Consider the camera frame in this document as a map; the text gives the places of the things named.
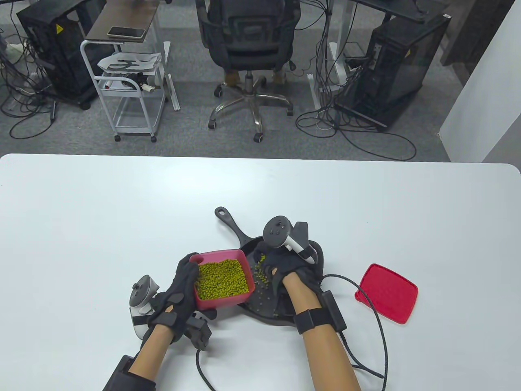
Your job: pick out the black wrist band with box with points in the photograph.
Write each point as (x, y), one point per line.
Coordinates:
(309, 321)

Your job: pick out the person's right hand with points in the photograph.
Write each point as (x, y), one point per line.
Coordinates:
(285, 264)

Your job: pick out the black frying pan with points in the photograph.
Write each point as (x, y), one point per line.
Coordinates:
(232, 226)

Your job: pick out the red plastic lid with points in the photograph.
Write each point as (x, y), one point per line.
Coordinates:
(386, 293)

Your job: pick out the black mesh office chair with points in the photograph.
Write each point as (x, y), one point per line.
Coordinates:
(248, 40)

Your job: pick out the red plastic container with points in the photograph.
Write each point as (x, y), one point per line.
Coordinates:
(215, 304)

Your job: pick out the black desk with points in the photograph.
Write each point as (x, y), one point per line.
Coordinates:
(390, 6)

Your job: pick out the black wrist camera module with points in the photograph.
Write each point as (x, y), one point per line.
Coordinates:
(199, 332)

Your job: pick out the green mung beans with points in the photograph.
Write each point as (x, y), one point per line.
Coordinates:
(222, 281)

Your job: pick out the black smartphone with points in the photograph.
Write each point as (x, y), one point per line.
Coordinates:
(126, 32)

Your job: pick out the white handheld device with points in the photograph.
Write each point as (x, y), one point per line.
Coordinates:
(120, 84)

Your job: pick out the white printed papers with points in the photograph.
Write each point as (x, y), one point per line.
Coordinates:
(144, 63)

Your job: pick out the black forearm sensor box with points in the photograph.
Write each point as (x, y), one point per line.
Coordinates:
(126, 376)

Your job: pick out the person's left hand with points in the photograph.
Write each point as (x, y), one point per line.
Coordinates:
(171, 301)

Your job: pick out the white power strip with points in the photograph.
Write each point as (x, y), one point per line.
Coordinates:
(12, 49)

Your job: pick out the person's left forearm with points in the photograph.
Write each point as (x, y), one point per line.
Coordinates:
(150, 354)

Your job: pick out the person's right forearm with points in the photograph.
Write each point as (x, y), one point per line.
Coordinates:
(325, 358)

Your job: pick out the grey white handheld controller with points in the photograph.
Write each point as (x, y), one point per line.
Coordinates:
(142, 291)
(276, 232)

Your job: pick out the white rolling cart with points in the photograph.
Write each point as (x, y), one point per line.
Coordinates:
(122, 93)

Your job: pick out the brown wooden side table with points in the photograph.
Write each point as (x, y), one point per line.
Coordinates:
(122, 14)

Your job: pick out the white desk leg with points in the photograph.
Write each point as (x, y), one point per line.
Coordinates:
(344, 20)
(171, 81)

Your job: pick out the black computer tower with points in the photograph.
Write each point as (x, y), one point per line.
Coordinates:
(390, 61)
(40, 24)

